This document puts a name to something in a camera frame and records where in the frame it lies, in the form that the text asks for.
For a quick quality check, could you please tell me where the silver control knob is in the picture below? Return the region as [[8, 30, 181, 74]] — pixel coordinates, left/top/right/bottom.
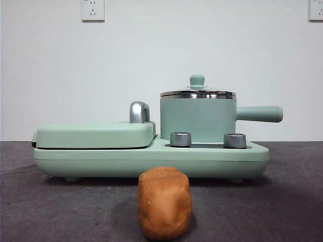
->
[[170, 131, 192, 147], [223, 133, 247, 149]]

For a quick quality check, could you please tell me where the glass lid with green knob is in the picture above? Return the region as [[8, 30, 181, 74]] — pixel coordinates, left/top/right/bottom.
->
[[160, 74, 237, 97]]

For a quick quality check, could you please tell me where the mint green breakfast maker base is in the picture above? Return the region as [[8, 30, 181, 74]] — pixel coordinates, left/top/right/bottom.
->
[[33, 133, 270, 183]]

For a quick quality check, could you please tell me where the mint green grill cover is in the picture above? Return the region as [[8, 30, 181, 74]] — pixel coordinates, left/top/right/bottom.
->
[[32, 120, 157, 149]]

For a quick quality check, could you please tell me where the brown potato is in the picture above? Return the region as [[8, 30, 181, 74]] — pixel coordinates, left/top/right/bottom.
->
[[137, 166, 193, 240]]

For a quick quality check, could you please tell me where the mint green pot with handle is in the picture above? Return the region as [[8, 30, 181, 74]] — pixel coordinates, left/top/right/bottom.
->
[[159, 94, 284, 142]]

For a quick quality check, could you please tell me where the white wall socket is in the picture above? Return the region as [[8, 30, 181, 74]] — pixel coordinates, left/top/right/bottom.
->
[[309, 0, 323, 22], [81, 0, 105, 22]]

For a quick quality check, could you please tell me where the chrome grill cover handle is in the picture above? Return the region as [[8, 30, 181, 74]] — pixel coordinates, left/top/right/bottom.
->
[[129, 101, 152, 124]]

